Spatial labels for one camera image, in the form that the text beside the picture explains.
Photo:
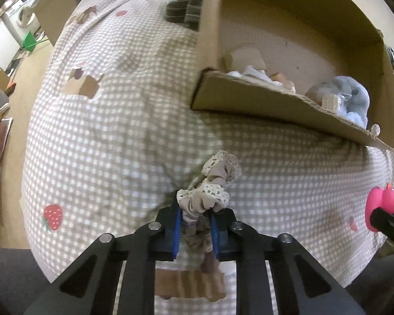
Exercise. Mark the white washing machine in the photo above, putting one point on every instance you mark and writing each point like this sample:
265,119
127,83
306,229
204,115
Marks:
14,21

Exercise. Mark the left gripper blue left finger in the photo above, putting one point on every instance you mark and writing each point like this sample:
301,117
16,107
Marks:
168,242

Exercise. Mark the striped grey beanie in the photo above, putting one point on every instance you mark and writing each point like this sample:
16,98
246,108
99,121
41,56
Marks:
185,12

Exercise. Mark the pink plush toy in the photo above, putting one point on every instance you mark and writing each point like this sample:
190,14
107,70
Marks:
379,198

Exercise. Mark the green dustpan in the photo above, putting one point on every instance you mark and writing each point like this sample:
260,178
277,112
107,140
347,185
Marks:
31,40

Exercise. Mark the clear plastic bag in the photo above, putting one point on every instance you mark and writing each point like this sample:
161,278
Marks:
333,101

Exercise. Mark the brown cardboard box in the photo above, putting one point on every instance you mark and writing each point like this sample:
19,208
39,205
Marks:
310,42
52,16

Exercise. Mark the light blue fluffy plush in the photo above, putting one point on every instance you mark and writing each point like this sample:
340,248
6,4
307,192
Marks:
358,105

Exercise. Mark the brown cardboard box beside bed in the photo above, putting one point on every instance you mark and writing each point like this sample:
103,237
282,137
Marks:
52,16

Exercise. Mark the white sock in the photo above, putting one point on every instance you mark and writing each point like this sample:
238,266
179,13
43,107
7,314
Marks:
251,74

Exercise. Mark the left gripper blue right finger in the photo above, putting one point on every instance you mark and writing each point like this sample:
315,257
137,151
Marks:
224,246

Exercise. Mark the beige rubber tube piece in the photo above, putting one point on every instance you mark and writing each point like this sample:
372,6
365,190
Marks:
281,78

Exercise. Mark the beige lace scrunchie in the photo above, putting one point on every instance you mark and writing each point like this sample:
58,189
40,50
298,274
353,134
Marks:
207,192

